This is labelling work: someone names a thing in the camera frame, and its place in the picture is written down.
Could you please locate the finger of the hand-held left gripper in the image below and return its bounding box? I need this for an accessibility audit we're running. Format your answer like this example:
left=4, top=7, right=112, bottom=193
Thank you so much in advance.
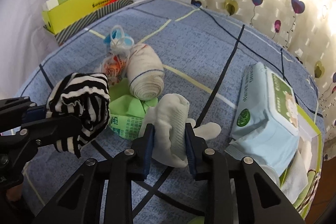
left=0, top=115, right=83, bottom=154
left=0, top=96, right=48, bottom=132

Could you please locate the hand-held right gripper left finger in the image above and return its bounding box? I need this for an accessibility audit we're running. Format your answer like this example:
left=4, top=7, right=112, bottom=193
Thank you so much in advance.
left=33, top=123, right=155, bottom=224

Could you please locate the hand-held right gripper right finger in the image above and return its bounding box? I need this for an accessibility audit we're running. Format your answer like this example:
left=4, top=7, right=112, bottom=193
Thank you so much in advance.
left=185, top=123, right=306, bottom=224

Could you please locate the light green bag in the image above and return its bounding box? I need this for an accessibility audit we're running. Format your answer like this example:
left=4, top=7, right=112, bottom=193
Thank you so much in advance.
left=108, top=77, right=158, bottom=141

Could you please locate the black white striped cloth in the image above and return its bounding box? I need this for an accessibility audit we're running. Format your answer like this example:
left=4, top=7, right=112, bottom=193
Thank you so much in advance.
left=46, top=72, right=111, bottom=159

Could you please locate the white striped towel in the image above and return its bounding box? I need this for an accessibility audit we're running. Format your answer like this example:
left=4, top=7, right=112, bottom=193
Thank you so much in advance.
left=127, top=43, right=165, bottom=101

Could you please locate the clear bag with orange contents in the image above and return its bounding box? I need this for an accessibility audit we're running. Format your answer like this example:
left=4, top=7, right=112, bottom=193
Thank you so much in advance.
left=101, top=52, right=132, bottom=86

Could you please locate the blue face mask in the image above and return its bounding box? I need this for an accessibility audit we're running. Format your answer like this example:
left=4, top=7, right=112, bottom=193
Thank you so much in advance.
left=104, top=25, right=135, bottom=56

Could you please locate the green edged white box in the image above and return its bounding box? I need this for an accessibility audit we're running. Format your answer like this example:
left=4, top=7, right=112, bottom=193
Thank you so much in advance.
left=278, top=105, right=324, bottom=218

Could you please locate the light blue wet wipes pack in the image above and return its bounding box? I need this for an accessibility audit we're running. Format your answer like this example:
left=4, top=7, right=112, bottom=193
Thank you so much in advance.
left=228, top=61, right=300, bottom=175

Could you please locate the blue checked bed sheet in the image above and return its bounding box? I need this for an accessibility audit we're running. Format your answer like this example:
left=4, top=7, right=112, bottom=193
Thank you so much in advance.
left=14, top=0, right=326, bottom=224

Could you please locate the yellow green cardboard box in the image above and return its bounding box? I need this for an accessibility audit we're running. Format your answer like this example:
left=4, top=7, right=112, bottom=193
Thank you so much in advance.
left=42, top=0, right=115, bottom=34

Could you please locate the striped cardboard box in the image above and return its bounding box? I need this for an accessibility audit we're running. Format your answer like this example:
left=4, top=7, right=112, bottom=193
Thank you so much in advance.
left=43, top=0, right=134, bottom=46

